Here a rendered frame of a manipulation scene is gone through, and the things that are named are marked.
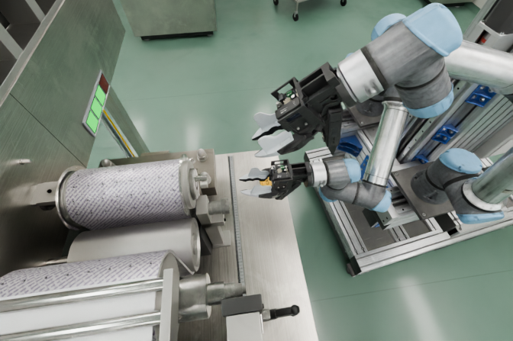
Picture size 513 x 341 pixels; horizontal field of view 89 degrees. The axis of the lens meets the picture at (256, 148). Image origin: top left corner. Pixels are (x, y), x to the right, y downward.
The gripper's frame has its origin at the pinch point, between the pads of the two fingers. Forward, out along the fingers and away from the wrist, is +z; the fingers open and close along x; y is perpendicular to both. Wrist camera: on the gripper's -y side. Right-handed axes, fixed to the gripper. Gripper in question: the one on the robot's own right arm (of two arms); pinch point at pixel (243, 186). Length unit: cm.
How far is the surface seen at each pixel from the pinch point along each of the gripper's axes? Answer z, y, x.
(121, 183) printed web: 26.1, 22.3, 7.4
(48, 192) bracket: 42.5, 20.4, 6.4
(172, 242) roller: 17.0, 14.5, 18.8
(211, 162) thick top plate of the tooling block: 10.5, -5.9, -14.0
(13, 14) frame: 52, 39, -34
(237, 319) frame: 3.1, 35.0, 35.3
